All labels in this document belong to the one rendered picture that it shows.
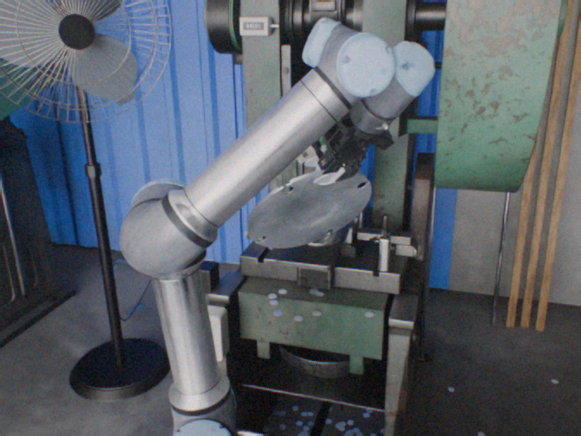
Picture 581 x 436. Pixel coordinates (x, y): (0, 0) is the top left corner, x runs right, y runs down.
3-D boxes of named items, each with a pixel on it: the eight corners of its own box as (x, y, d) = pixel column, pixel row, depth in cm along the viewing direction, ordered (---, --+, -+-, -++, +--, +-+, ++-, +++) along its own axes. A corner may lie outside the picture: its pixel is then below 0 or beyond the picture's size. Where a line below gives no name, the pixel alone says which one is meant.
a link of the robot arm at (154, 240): (87, 266, 76) (366, 8, 67) (105, 235, 86) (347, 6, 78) (151, 319, 80) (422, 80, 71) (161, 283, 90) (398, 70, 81)
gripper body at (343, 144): (303, 144, 105) (334, 104, 95) (339, 137, 110) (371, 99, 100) (322, 178, 103) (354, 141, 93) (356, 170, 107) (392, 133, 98)
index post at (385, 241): (388, 272, 147) (390, 238, 144) (377, 270, 148) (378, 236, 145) (389, 266, 150) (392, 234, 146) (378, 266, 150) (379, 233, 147)
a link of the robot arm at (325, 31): (330, 14, 78) (398, 49, 80) (318, 12, 88) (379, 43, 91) (305, 67, 80) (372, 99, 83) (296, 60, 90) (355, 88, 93)
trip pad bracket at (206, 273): (214, 331, 155) (209, 267, 148) (182, 326, 158) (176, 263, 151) (222, 320, 161) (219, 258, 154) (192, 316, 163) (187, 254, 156)
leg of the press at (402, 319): (418, 542, 153) (445, 234, 121) (375, 532, 156) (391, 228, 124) (434, 349, 235) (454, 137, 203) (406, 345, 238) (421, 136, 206)
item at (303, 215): (385, 206, 133) (384, 203, 134) (349, 150, 109) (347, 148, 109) (280, 260, 139) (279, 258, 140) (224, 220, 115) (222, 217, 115)
